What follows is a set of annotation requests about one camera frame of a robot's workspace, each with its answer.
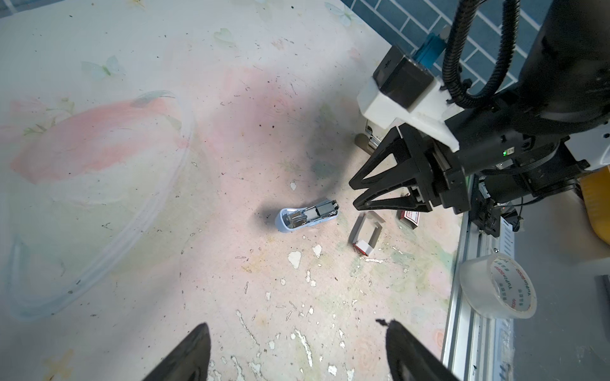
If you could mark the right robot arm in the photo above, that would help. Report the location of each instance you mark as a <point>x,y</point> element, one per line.
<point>565,78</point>

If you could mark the olive grey stapler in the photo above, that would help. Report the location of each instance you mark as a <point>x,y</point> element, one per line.
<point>370,139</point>

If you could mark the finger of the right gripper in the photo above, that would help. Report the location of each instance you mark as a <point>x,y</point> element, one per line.
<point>392,199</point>
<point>399,160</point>

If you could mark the staples tray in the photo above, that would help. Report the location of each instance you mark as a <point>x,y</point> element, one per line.
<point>366,232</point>

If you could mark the aluminium front rail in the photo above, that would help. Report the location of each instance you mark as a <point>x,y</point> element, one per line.
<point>479,338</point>

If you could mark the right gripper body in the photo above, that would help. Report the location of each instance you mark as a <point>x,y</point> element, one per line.
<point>518,153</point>

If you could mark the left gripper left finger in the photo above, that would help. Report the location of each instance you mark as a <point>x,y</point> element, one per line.
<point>189,360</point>

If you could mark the clear tape roll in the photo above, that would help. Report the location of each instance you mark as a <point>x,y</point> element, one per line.
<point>497,287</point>

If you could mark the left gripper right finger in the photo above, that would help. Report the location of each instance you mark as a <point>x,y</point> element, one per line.
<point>409,359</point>

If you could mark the red staples box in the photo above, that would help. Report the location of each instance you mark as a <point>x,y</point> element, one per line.
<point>409,218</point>

